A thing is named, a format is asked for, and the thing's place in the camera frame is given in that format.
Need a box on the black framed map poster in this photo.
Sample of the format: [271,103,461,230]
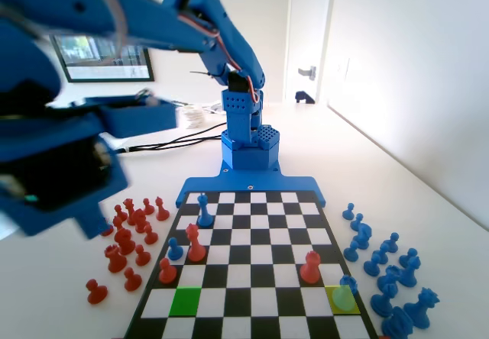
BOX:
[49,33,155,84]

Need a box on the black and white chessboard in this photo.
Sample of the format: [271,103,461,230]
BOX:
[122,190,381,339]

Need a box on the red queen chess piece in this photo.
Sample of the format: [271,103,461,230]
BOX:
[121,197,138,226]

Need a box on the white door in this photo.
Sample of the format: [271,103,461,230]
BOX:
[283,0,335,104]

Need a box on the white printed leaflet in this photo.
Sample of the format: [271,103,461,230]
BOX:
[200,102,226,115]

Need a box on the blue base plate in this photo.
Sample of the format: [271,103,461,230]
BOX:
[174,161,329,209]

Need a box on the blue king chess piece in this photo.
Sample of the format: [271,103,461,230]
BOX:
[196,192,215,228]

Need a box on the black table cable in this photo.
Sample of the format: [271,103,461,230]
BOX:
[118,135,226,155]
[118,119,230,155]

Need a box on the white light switch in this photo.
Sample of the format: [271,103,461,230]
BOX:
[332,56,351,84]

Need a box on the red bishop chess piece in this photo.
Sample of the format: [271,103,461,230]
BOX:
[154,195,171,222]

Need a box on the blue printed part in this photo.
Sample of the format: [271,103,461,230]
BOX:
[294,90,317,105]

